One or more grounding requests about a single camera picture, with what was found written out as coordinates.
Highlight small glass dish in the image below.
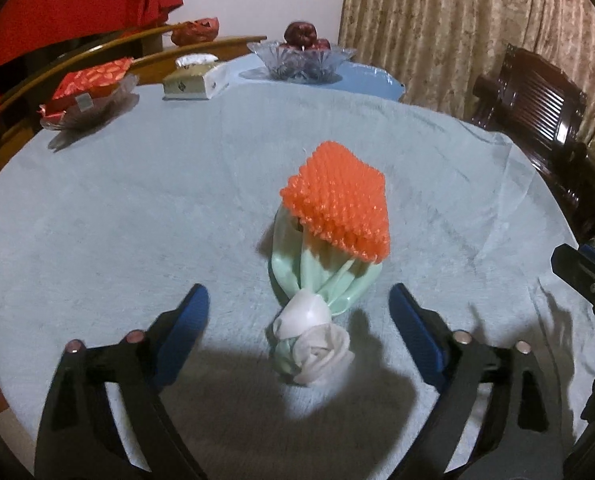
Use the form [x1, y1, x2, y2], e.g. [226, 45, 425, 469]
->
[40, 74, 139, 131]

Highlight grey table cloth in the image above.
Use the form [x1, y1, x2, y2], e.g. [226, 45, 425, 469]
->
[0, 84, 595, 479]

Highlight blue table cloth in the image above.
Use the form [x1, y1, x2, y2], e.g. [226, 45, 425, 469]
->
[226, 53, 407, 102]

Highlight white tissue box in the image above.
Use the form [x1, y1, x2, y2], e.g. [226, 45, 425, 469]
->
[162, 53, 229, 101]

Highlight red snack packet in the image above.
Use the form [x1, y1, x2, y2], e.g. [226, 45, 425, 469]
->
[40, 58, 133, 117]

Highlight red apples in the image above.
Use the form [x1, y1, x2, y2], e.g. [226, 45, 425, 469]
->
[281, 21, 331, 51]

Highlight glass fruit bowl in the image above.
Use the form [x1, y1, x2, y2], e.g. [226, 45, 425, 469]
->
[247, 40, 356, 84]

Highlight wooden TV cabinet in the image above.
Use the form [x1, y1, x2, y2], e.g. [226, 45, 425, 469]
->
[0, 22, 270, 196]

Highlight dark wooden armchair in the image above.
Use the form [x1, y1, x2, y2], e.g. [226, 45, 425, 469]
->
[471, 44, 595, 242]

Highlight small crumpled tissue ball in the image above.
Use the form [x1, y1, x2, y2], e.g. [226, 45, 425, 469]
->
[270, 289, 355, 387]

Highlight beige patterned curtain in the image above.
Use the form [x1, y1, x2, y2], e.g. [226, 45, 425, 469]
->
[340, 0, 595, 148]

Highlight red basket ornament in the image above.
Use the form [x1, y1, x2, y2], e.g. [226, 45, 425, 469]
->
[171, 18, 220, 47]

